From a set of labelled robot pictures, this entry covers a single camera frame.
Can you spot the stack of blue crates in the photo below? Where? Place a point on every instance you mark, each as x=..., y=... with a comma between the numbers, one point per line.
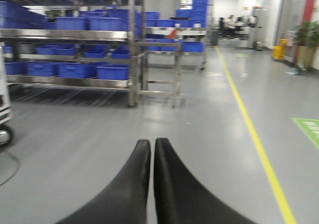
x=194, y=12

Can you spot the grey trash bin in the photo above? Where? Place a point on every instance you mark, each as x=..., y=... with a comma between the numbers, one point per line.
x=214, y=38

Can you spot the potted plant in gold pot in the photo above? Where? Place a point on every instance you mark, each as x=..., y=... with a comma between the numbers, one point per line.
x=307, y=39

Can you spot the seated office worker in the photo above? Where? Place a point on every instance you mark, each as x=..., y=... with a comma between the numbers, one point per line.
x=229, y=25

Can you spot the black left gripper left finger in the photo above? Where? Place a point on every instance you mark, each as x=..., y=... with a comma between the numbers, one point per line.
x=124, y=199

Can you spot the steel water dispenser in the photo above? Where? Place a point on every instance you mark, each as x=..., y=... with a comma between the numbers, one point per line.
x=257, y=28

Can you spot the stainless steel flow rack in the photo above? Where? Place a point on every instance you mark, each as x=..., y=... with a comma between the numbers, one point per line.
x=73, y=44

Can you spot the stainless steel wheeled cart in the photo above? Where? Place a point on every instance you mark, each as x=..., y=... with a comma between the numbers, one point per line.
x=186, y=41

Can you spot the green dustpan with broom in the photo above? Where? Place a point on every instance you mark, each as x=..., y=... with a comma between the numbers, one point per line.
x=297, y=68

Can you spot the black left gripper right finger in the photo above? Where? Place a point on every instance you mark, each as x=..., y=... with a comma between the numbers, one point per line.
x=180, y=198

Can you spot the yellow mop bucket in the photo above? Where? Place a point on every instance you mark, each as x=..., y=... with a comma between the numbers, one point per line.
x=279, y=50

